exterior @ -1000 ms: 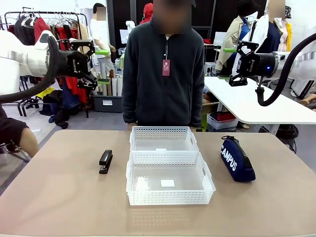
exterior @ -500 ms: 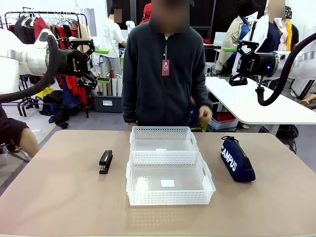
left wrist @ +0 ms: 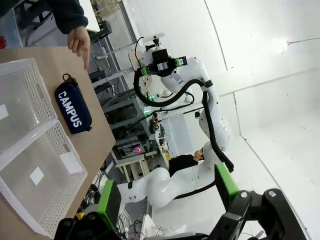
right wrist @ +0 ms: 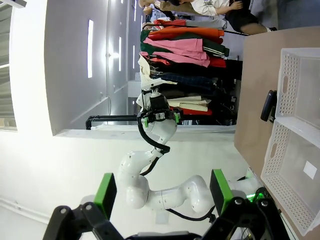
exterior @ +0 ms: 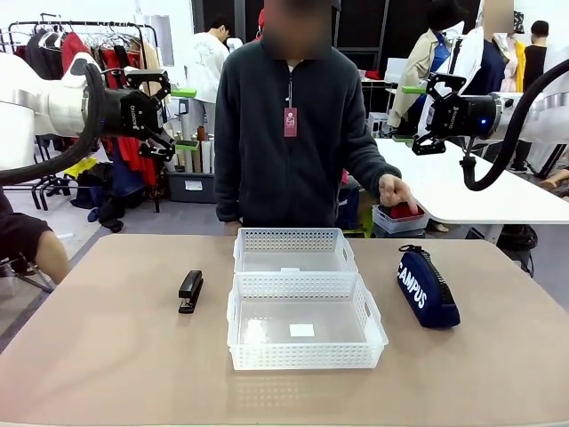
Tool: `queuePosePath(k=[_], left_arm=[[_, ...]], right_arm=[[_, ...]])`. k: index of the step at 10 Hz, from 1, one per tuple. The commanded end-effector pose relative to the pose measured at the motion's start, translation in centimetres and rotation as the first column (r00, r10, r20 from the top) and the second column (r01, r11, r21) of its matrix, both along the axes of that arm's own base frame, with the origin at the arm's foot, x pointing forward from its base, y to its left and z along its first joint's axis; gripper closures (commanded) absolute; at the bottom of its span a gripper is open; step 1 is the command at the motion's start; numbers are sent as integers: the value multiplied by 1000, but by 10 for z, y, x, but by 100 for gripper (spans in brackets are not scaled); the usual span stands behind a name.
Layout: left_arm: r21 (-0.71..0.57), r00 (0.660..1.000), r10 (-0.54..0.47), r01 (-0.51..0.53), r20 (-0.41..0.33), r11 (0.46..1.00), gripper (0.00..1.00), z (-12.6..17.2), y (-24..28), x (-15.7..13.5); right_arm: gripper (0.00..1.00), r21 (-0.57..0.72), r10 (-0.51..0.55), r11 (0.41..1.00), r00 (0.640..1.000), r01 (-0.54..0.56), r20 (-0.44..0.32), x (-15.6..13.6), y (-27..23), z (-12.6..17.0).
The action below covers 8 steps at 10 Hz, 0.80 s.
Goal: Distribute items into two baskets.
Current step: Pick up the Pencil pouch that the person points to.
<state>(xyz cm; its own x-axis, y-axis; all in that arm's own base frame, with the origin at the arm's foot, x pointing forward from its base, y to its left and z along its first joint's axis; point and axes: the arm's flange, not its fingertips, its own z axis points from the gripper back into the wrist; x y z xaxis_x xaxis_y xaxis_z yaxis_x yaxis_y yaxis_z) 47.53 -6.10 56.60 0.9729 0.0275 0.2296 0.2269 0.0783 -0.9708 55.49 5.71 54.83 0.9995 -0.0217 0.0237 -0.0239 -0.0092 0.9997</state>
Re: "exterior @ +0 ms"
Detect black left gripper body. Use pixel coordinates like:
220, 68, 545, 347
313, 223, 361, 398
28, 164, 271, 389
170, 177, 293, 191
100, 86, 165, 138

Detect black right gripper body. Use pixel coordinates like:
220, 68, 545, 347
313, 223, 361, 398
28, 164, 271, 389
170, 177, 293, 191
429, 94, 498, 136

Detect black stapler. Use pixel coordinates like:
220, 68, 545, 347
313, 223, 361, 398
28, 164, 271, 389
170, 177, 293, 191
178, 270, 204, 315

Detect navy CAMPUS pencil pouch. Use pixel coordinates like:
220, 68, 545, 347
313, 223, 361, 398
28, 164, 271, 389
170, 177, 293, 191
395, 243, 461, 329

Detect person's left forearm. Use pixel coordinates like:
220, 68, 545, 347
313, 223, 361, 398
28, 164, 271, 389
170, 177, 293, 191
350, 137, 404, 199

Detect person's right forearm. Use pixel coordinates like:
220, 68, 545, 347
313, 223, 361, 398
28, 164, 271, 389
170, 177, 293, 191
213, 155, 244, 223

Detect person's left hand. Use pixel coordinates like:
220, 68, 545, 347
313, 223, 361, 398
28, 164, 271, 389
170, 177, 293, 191
378, 173, 419, 214

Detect mannequin with beige coat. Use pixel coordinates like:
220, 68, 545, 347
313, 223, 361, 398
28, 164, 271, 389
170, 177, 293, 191
389, 0, 468, 130

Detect red hanging garments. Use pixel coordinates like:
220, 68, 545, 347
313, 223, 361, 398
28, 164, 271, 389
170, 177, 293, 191
61, 30, 161, 188

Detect black clothes rack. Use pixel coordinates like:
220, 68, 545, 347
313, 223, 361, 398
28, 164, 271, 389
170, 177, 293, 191
0, 12, 161, 213

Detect grey storage bin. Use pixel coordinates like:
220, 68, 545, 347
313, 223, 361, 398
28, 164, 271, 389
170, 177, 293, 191
167, 171, 218, 205

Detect person with white garment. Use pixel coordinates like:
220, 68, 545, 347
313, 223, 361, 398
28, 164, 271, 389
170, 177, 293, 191
461, 0, 519, 97

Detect white table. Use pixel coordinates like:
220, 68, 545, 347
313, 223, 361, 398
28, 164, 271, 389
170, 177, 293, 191
373, 136, 569, 245

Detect yellow hanging garment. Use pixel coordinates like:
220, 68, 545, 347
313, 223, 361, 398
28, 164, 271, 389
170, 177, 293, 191
514, 38, 526, 93

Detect red folded cloth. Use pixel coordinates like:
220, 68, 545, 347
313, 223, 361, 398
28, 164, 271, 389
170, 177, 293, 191
389, 202, 426, 222

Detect person in white shirt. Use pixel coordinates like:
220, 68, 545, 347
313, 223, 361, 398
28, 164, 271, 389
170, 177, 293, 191
184, 17, 230, 103

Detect black clothes pile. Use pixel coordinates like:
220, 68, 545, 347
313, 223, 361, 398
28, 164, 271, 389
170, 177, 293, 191
70, 162, 130, 233

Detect clear plastic storage bin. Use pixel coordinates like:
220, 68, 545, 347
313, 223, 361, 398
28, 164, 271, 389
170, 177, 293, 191
372, 202, 431, 236

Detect person in black t-shirt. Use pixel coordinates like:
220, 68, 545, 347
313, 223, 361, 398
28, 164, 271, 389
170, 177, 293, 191
523, 20, 550, 94

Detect white perforated plastic basket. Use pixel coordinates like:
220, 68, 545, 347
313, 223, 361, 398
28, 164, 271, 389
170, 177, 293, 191
233, 227, 360, 275

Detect black bag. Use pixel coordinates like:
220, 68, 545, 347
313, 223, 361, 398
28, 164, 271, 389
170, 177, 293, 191
496, 224, 539, 279

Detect person in dark fleece jacket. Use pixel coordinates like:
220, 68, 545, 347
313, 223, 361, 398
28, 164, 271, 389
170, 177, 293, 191
213, 0, 404, 228

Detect maroon hang tag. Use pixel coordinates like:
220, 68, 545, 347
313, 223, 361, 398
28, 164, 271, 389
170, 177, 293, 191
284, 106, 299, 139

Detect seated person in black shorts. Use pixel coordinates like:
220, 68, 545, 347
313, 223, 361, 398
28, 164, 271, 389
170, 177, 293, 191
0, 189, 72, 286

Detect white plastic basket with label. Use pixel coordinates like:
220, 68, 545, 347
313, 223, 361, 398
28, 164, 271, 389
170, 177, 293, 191
226, 271, 389, 371

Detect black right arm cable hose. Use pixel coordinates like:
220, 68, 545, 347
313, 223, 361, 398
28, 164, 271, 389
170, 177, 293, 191
460, 57, 569, 192

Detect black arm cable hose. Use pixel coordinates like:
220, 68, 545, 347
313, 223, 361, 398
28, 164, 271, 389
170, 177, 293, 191
460, 57, 569, 192
0, 61, 110, 186

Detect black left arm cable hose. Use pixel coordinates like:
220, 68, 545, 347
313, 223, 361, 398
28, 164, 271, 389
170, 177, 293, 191
0, 61, 110, 186

